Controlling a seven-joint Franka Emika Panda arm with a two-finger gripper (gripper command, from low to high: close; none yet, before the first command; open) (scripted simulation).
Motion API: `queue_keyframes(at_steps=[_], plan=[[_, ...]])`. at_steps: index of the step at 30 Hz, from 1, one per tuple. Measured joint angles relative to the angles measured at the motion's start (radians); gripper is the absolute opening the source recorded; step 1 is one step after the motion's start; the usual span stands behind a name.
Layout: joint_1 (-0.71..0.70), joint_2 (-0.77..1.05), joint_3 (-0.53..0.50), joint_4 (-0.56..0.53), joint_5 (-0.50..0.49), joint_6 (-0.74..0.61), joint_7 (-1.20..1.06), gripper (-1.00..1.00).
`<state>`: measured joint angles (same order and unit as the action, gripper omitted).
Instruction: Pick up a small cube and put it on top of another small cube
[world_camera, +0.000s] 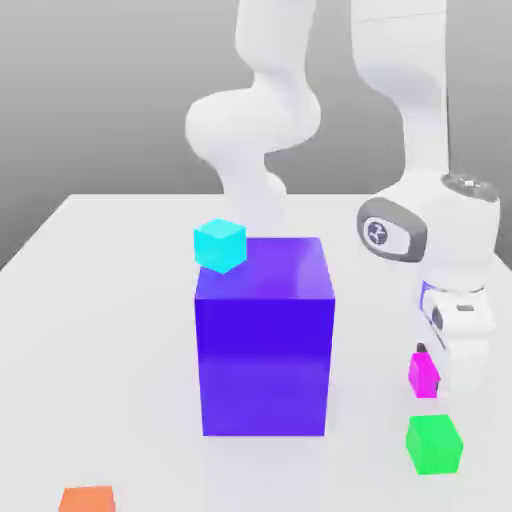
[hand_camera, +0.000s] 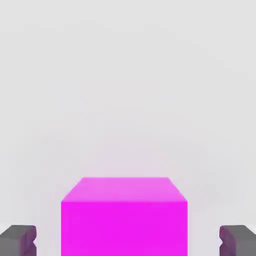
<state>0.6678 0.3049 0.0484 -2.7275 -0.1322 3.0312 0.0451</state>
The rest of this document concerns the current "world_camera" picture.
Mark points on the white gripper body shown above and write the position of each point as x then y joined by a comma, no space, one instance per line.
466,360

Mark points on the small magenta cube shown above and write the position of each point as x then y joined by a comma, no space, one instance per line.
422,374

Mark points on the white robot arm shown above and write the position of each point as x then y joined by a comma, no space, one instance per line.
424,120

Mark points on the small green cube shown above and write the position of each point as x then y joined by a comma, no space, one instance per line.
434,446

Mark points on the small cyan cube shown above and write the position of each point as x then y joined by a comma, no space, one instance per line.
220,246

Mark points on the small orange cube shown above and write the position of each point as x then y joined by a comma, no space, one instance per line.
86,500

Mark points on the large blue box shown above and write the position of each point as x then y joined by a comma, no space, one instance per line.
264,360

